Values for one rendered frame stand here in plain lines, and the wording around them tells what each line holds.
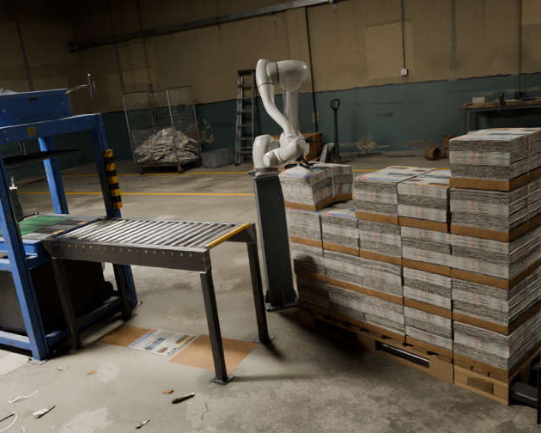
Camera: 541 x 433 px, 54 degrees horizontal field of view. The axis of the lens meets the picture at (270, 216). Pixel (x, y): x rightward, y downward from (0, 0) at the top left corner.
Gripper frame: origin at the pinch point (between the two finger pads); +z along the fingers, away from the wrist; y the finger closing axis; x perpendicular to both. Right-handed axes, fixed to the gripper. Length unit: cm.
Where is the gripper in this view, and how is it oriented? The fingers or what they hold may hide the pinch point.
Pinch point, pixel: (314, 151)
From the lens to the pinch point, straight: 341.9
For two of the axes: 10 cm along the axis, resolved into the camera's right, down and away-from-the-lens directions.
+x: 6.6, 1.2, -7.4
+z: 7.5, -2.0, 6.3
